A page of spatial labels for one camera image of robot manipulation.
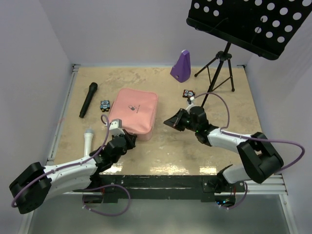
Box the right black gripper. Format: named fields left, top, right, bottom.
left=164, top=109, right=198, bottom=133

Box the pink medicine kit case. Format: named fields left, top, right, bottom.
left=109, top=88, right=158, bottom=141

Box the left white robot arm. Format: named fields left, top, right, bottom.
left=9, top=131, right=137, bottom=214

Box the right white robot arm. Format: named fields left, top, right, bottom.
left=163, top=106, right=284, bottom=192

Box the owl pattern block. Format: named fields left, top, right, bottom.
left=182, top=89, right=195, bottom=98

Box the white tube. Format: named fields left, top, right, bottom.
left=83, top=128, right=94, bottom=156

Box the blue owl block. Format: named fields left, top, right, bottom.
left=100, top=100, right=111, bottom=112

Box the purple metronome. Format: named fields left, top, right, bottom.
left=170, top=50, right=191, bottom=83

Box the black microphone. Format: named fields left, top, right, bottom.
left=79, top=82, right=98, bottom=118

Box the black music stand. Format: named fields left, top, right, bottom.
left=186, top=0, right=312, bottom=108

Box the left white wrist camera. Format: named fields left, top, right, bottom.
left=109, top=119, right=125, bottom=136

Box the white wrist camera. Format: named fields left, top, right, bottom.
left=109, top=119, right=125, bottom=136
left=186, top=96, right=195, bottom=113

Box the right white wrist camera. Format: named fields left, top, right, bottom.
left=186, top=96, right=195, bottom=113

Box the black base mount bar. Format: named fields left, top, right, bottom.
left=75, top=175, right=245, bottom=203

